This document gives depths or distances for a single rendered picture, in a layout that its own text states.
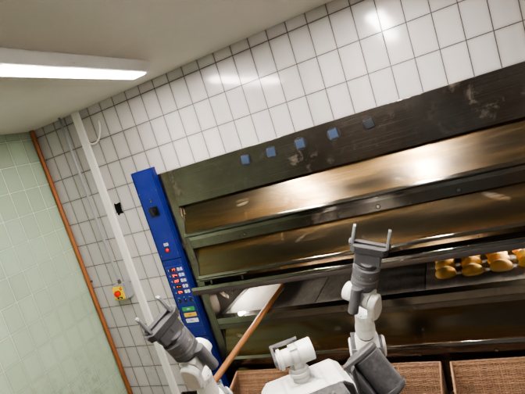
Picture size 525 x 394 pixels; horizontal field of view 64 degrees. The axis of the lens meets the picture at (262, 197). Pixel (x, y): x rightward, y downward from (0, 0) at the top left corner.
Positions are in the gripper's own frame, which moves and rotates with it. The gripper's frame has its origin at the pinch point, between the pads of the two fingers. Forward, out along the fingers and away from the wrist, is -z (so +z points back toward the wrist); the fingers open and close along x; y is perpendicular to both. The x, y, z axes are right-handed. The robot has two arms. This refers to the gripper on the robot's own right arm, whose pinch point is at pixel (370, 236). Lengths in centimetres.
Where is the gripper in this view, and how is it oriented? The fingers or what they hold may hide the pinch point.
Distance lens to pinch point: 137.3
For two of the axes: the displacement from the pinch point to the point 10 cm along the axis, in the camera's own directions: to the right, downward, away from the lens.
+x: -9.5, -1.4, 2.7
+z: -0.3, 9.3, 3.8
